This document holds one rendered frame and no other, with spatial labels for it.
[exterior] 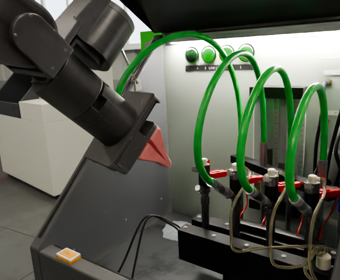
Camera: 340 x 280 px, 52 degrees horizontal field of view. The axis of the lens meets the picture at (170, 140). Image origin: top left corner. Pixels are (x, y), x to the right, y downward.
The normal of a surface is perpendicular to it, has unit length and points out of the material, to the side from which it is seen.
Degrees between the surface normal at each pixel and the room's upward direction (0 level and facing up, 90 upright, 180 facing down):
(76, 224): 90
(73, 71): 77
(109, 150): 46
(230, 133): 90
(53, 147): 90
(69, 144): 90
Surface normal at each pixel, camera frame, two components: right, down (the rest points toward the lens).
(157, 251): -0.05, -0.97
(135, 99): -0.59, -0.53
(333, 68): -0.58, 0.22
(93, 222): 0.81, 0.11
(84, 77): 0.76, -0.11
